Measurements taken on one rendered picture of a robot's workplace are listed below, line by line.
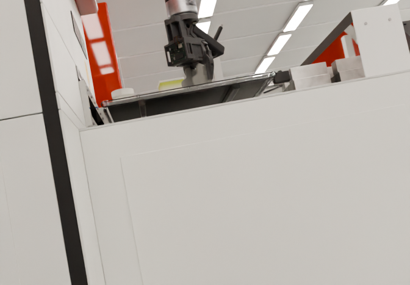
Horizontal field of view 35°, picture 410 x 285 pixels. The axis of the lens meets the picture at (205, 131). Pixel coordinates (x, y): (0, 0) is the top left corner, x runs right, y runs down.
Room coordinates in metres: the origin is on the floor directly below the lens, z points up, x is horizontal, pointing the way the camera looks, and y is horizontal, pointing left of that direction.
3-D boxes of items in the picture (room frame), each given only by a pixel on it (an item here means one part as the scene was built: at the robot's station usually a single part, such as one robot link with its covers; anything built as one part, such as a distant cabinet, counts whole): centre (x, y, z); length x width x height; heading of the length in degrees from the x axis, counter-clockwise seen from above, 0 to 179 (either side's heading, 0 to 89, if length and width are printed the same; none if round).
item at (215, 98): (1.49, 0.03, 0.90); 0.34 x 0.34 x 0.01; 6
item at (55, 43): (1.27, 0.24, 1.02); 0.81 x 0.03 x 0.40; 6
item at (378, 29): (1.46, -0.33, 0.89); 0.55 x 0.09 x 0.14; 6
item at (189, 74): (1.53, 0.01, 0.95); 0.06 x 0.03 x 0.09; 137
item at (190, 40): (1.52, 0.00, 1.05); 0.09 x 0.08 x 0.12; 137
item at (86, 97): (1.45, 0.24, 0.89); 0.44 x 0.02 x 0.10; 6
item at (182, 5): (1.52, 0.00, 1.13); 0.08 x 0.08 x 0.05
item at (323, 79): (1.53, -0.23, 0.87); 0.36 x 0.08 x 0.03; 6
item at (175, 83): (1.84, 0.07, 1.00); 0.07 x 0.07 x 0.07; 9
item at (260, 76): (1.31, 0.01, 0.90); 0.37 x 0.01 x 0.01; 96
